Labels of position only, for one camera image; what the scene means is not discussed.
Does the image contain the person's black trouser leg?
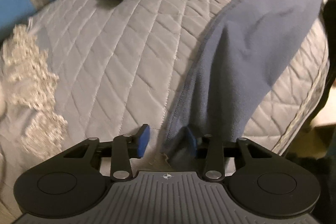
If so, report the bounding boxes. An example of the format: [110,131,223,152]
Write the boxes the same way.
[283,0,336,188]

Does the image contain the grey-blue fleece sweatpants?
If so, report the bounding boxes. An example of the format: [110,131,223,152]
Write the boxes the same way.
[161,0,323,170]

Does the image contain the grey quilted bedspread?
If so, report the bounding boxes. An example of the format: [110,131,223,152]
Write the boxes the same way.
[1,0,327,223]

